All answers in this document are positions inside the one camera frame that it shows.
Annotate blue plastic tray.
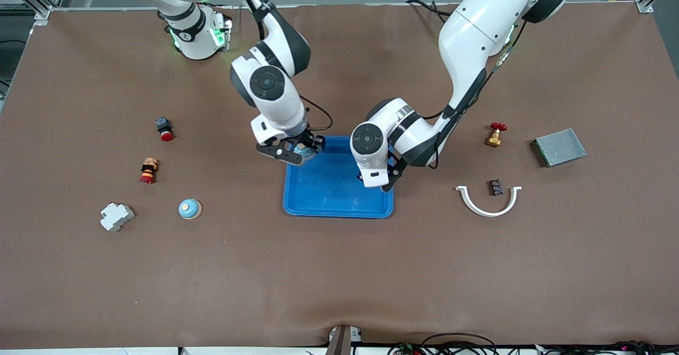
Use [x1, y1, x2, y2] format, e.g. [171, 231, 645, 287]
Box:
[283, 135, 394, 219]

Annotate black cable loop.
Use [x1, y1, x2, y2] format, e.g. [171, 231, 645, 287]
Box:
[390, 333, 499, 355]

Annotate red yellow emergency stop switch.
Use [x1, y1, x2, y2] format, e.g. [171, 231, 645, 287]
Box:
[140, 157, 160, 185]

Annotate black red-capped push button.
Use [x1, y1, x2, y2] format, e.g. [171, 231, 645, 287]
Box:
[155, 117, 175, 142]

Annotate black base cables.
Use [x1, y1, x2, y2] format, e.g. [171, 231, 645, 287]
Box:
[406, 0, 451, 24]

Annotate grey metal box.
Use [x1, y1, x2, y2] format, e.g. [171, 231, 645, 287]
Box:
[529, 128, 588, 168]

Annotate tangled black cables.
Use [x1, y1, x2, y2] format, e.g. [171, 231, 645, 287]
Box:
[533, 341, 679, 355]

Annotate brown table mat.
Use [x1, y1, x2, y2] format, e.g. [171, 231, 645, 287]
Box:
[0, 2, 679, 349]

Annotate white curved plastic bracket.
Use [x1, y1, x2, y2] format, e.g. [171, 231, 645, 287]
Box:
[455, 185, 523, 218]

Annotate white circuit breaker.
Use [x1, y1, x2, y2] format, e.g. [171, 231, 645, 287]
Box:
[100, 202, 135, 233]

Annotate brass valve with red handle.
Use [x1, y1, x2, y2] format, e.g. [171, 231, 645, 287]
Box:
[485, 122, 508, 148]

